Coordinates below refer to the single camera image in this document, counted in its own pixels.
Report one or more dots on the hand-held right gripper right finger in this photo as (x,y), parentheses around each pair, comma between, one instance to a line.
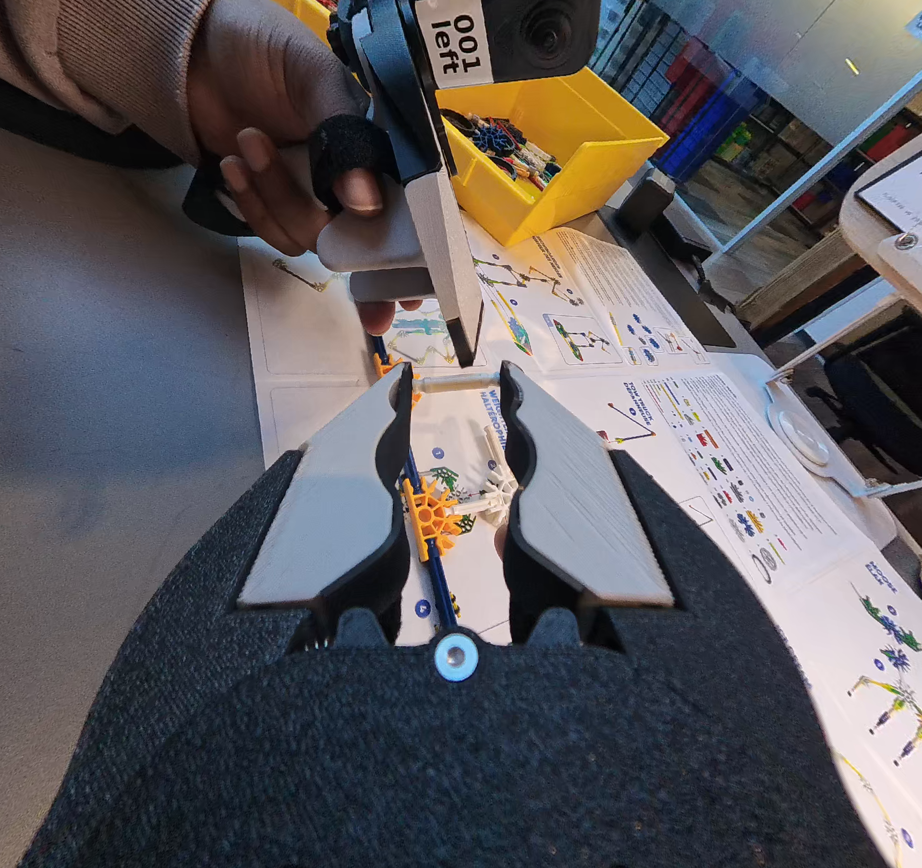
(583,515)

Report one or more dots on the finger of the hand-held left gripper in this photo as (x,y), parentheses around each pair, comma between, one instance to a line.
(446,255)

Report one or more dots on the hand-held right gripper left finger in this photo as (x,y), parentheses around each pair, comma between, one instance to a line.
(331,515)

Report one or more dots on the blue rod orange connector assembly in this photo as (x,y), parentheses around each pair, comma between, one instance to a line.
(430,515)

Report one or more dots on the white toy rod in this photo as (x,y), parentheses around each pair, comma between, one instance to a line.
(454,382)

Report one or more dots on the pile of colourful toy parts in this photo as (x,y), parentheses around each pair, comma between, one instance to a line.
(504,140)

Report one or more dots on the yellow divided parts bin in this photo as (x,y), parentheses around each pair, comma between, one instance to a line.
(576,133)

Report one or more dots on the person's left forearm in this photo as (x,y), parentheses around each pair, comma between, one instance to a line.
(93,32)

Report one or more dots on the black desk pad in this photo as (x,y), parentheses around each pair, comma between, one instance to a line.
(670,291)

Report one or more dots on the person's right hand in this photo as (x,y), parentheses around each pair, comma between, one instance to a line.
(501,540)

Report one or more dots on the person's left hand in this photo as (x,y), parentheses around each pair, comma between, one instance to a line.
(259,68)

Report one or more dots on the printed instruction sheet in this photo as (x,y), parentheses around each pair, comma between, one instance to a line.
(720,464)

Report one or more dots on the black box device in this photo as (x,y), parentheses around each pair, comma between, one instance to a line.
(645,201)

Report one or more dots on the white metal stand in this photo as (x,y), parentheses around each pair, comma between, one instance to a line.
(799,425)

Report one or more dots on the black power adapter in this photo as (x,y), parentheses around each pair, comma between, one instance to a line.
(681,237)

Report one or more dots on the storage shelf with bins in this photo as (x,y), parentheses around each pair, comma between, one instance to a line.
(706,97)

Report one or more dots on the framed document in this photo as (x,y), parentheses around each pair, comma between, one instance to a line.
(897,194)

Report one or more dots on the wooden post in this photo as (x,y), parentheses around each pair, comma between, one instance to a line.
(799,277)

